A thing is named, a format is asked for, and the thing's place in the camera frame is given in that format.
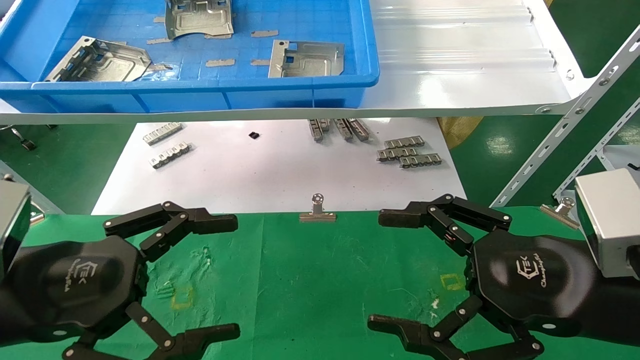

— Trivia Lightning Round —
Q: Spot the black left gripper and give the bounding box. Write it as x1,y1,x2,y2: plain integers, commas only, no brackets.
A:
30,201,241,360

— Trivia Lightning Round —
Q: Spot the green cloth mat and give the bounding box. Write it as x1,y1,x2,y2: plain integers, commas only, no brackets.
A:
0,206,640,360

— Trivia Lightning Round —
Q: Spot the stamped metal bracket plate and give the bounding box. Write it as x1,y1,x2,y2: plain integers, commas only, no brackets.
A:
165,0,235,40

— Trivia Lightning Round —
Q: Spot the white metal frame piece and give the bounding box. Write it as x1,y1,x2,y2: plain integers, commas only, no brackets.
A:
597,145,640,173

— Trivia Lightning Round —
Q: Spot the blue plastic bin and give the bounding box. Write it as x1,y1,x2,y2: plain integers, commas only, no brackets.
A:
0,0,380,114

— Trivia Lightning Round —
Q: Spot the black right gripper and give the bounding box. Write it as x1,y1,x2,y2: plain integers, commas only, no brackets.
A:
367,194,603,360

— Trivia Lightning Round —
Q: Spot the thin white slotted strut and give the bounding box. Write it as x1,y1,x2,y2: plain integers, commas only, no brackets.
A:
552,97,640,201

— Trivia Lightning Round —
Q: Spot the long white slotted strut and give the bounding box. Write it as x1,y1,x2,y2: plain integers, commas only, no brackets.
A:
491,25,640,208

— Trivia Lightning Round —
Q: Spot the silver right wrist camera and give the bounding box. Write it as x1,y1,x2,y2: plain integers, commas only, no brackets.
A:
574,168,640,280

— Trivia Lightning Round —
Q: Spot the metal plate with square hole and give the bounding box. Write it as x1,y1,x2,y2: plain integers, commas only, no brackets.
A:
268,40,345,79

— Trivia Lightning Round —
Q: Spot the metal plate with bevelled corner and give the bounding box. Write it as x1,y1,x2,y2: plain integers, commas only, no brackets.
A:
44,35,153,83

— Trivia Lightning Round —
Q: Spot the yellow-brown cardboard object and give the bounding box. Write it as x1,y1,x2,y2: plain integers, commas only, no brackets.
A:
437,117,484,150

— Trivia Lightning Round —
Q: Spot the white sloped metal shelf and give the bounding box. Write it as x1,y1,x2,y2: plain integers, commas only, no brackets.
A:
0,0,596,126

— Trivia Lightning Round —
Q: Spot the black chair caster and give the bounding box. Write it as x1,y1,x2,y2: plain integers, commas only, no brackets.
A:
10,126,38,152

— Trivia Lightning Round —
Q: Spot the pale grey diagonal beam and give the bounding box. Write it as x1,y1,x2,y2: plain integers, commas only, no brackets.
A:
0,160,66,216

